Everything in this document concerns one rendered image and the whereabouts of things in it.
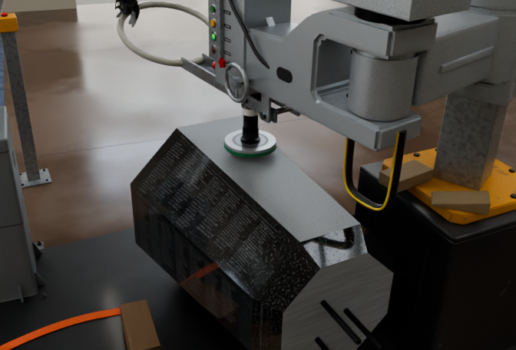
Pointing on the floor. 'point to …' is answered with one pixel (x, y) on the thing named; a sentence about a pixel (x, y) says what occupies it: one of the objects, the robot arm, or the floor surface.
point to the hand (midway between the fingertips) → (128, 21)
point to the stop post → (31, 178)
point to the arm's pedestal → (14, 226)
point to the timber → (139, 326)
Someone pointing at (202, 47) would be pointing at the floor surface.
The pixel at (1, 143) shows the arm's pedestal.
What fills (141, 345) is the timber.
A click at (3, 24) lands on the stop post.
